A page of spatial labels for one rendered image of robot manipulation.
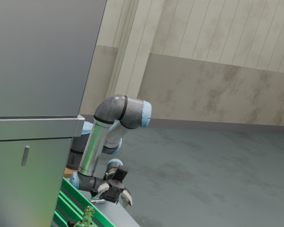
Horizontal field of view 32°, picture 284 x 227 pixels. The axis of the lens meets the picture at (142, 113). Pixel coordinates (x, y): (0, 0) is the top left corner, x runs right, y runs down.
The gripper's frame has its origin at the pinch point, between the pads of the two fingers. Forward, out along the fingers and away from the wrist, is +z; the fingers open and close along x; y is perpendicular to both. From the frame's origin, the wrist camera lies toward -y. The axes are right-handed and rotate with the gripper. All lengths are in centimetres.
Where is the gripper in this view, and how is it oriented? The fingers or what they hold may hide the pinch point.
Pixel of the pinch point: (115, 198)
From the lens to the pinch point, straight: 205.6
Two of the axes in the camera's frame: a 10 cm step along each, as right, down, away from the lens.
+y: -4.0, 8.6, 3.1
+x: -9.2, -3.7, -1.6
